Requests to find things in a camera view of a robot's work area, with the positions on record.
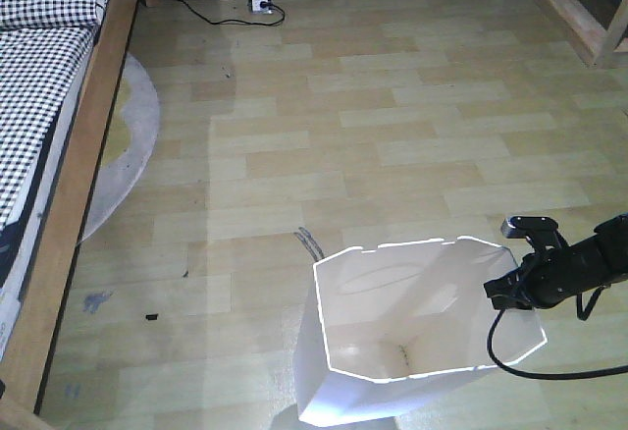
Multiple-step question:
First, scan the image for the white plastic trash bin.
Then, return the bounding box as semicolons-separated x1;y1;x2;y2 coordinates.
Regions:
293;236;547;427

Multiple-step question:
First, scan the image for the black white checkered bedding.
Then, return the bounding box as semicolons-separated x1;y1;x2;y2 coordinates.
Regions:
1;0;109;224

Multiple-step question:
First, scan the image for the wooden bed frame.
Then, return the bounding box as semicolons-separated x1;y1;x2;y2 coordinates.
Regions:
1;0;158;429

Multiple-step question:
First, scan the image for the round grey yellow rug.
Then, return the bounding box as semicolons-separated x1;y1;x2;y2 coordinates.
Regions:
78;54;161;242

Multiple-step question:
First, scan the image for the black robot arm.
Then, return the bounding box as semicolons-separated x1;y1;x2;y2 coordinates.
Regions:
484;214;627;310

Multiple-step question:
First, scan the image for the black power cord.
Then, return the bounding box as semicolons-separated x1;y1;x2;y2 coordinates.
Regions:
166;0;287;27

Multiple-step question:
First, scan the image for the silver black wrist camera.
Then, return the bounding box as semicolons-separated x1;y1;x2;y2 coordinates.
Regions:
500;215;568;251

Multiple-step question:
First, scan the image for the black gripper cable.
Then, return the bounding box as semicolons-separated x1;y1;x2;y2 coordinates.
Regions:
487;287;628;380

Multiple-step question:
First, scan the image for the wooden shelf frame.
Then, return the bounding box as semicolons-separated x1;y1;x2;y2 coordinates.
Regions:
535;0;627;69

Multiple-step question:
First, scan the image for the white floor power socket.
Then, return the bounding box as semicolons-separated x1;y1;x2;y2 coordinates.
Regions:
248;0;273;14

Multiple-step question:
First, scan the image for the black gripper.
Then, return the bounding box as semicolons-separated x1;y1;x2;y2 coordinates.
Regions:
483;245;608;310

